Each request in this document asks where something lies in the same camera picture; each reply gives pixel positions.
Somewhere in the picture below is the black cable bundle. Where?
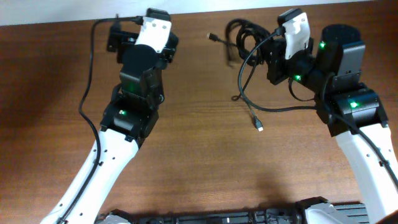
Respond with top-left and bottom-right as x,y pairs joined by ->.
206,17 -> 274,133

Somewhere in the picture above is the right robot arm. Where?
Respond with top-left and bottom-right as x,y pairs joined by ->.
259,24 -> 397,223

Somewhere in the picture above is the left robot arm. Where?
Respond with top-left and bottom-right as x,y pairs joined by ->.
42,16 -> 178,223

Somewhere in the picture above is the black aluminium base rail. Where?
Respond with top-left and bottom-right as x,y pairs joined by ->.
96,196 -> 371,224

